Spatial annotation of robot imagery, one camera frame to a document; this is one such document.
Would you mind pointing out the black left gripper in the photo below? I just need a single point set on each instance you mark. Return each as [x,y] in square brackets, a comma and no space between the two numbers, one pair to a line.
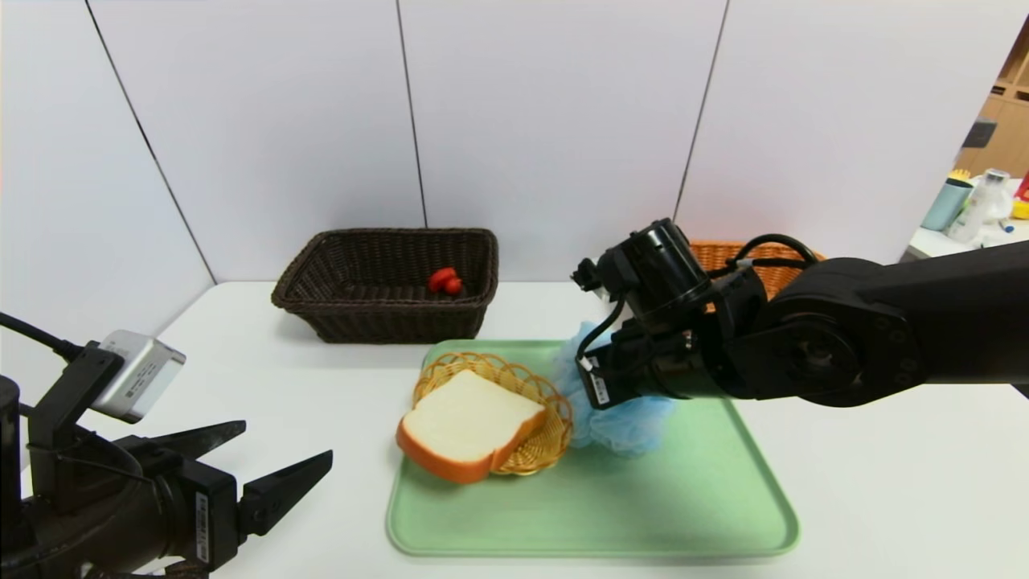
[211,515]

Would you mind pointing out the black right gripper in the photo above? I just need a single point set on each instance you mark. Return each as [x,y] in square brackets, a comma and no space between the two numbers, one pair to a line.
[600,378]

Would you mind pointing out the light blue bath loofah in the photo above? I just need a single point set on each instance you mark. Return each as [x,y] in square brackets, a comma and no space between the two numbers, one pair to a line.
[627,430]

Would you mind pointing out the red rubber duck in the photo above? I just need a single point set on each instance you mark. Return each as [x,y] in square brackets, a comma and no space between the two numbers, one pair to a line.
[442,280]

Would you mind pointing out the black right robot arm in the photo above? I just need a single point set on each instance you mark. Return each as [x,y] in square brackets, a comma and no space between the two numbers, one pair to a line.
[844,346]

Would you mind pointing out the small round yellow wicker basket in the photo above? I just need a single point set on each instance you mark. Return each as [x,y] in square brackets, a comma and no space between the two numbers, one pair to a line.
[548,434]

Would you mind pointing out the orange wicker basket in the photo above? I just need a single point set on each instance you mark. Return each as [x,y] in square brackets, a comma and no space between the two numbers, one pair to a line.
[715,256]

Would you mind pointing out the dark brown wicker basket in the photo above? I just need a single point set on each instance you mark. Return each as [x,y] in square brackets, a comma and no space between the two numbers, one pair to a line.
[362,322]

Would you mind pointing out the light green plastic tray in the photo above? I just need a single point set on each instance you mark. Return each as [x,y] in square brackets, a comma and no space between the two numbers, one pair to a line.
[603,507]

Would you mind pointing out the toy bread slice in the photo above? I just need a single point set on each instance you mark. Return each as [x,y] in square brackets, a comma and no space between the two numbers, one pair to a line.
[466,422]

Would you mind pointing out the white side table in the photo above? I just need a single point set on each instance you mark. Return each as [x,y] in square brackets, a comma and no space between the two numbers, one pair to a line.
[949,241]

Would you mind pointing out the teal cup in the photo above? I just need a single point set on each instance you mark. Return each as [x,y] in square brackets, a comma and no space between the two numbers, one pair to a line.
[942,207]

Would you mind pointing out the clear plastic bottle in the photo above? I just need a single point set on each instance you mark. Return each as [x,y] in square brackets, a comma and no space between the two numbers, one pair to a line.
[974,211]

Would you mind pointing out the red package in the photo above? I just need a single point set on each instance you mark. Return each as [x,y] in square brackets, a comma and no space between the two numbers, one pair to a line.
[1022,186]

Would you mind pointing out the wooden shelf unit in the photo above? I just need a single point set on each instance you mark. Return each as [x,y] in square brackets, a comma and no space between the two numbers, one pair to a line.
[1005,121]

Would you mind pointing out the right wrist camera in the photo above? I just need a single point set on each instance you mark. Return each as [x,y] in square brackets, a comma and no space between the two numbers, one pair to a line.
[599,269]

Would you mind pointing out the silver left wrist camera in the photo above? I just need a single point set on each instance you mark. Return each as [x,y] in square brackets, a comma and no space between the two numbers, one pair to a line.
[137,374]

